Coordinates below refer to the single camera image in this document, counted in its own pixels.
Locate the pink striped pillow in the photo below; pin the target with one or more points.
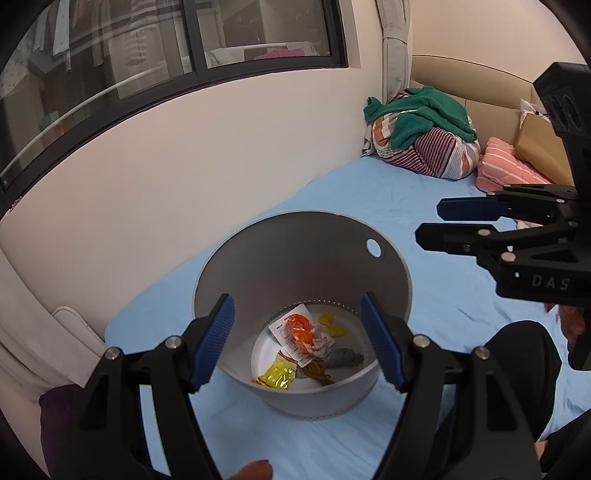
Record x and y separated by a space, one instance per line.
499 167

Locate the purple cloth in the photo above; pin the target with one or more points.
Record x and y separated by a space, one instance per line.
57 408

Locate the beige bed headboard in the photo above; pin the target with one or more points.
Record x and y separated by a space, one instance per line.
492 97

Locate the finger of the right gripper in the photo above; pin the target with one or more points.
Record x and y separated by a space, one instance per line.
489 207
492 247

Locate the orange plastic wrapper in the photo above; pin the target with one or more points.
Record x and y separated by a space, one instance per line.
308 338

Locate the white paper label card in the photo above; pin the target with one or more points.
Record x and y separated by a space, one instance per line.
279 332

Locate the striped bundled blanket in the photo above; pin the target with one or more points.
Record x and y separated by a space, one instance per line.
438 153

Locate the right hand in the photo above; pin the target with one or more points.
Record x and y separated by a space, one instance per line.
572 324

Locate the yellow ribbon bow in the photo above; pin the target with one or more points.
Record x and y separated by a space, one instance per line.
334 330

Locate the grey round trash bin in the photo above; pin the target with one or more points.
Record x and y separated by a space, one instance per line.
322 260

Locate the grey crumpled item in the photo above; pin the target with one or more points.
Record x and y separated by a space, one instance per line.
318 368

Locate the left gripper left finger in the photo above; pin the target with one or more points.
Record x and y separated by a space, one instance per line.
106 437

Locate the dark framed window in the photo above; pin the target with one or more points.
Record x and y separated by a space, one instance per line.
83 65

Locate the green knit sweater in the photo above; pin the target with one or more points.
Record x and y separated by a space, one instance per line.
418 112

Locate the left hand thumb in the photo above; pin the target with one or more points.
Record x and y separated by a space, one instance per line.
258 470

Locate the yellow snack wrapper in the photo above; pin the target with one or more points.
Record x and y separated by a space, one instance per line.
280 375

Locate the grey curtain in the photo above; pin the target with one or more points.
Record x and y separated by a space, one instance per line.
395 19

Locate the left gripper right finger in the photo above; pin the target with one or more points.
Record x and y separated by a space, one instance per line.
460 419

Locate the brown paper bag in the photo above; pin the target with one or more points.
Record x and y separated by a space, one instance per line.
538 145

